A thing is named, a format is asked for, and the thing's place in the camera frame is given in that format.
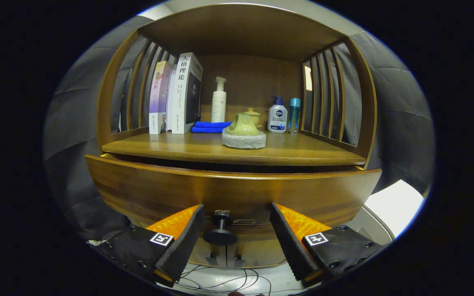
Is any yellow lidded teacup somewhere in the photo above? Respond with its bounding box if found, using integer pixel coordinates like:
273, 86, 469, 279
243, 108, 262, 128

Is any wooden drawer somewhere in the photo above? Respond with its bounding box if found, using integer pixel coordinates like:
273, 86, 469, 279
85, 153, 383, 247

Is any white book with portrait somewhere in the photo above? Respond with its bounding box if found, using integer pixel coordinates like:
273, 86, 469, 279
172, 52, 203, 134

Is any wooden cabinet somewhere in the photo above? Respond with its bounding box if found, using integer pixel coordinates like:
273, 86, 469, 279
96, 3, 378, 270

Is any white pump bottle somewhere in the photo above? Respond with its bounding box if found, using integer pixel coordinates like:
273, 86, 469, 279
211, 76, 227, 123

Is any purple book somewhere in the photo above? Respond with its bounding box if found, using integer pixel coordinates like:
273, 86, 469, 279
149, 61, 178, 135

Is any tangle of black cables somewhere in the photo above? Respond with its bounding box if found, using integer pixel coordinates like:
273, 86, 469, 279
175, 265, 272, 295

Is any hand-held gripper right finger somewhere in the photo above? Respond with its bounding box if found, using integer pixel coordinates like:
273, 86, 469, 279
269, 202, 386, 288

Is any teal slim bottle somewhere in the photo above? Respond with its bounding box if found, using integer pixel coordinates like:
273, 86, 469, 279
288, 98, 301, 135

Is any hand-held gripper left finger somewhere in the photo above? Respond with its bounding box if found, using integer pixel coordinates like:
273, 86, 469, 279
99, 203, 206, 287

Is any wooden countertop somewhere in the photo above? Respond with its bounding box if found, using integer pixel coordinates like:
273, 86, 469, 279
101, 131, 366, 167

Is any white board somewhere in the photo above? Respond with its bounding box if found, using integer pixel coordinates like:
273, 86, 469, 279
364, 180, 425, 239

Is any wooden cabinet door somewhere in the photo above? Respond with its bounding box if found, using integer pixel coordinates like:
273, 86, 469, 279
190, 243, 226, 268
225, 240, 287, 268

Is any blue folded cloth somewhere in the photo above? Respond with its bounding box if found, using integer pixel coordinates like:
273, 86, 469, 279
191, 121, 232, 134

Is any green scrub brush grey pad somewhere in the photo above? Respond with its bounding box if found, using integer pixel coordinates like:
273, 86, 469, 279
222, 113, 267, 149

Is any white bottle with blue cap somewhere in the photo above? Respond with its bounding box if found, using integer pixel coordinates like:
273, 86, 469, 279
267, 96, 288, 134

